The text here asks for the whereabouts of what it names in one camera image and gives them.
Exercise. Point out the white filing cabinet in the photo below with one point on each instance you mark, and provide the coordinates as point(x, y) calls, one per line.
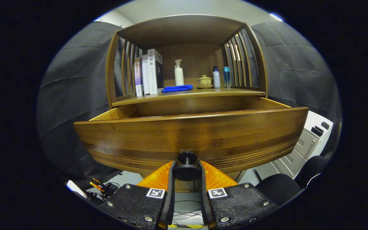
point(305, 143)

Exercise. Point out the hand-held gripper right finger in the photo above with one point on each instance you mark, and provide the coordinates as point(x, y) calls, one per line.
point(203, 198)

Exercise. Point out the wooden cabinet with slatted sides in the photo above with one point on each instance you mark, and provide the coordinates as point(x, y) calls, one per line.
point(180, 30)

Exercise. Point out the purple spine book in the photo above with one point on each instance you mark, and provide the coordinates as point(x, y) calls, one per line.
point(138, 76)

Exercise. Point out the wooden countertop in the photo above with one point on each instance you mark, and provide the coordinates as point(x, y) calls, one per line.
point(203, 92)

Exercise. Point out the orange and black tool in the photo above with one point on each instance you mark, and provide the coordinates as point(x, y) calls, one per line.
point(97, 186)

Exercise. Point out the black office chair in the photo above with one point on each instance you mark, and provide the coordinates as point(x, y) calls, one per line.
point(279, 188)

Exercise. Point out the white bottle with dark cap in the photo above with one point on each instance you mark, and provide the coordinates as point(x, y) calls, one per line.
point(216, 80)

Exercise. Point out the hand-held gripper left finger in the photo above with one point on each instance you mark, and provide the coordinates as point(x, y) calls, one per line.
point(170, 198)

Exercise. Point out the thin white book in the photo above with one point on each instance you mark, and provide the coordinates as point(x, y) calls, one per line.
point(145, 75)

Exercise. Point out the wooden drawer with black knob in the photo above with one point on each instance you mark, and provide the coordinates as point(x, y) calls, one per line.
point(187, 134)

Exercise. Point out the yellow lidded teacup with saucer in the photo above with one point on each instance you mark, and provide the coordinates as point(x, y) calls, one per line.
point(204, 81)

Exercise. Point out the thick white and black book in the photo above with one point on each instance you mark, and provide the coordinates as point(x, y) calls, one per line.
point(156, 72)

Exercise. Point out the white pump bottle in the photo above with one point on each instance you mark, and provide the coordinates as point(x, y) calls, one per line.
point(179, 75)

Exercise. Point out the clear blue bottle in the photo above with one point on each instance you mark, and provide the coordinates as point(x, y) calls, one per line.
point(227, 78)

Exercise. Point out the blue folded cloth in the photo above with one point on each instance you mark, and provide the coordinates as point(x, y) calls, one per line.
point(177, 88)

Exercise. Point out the small ceiling light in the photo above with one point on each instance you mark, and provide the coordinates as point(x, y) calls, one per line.
point(276, 17)

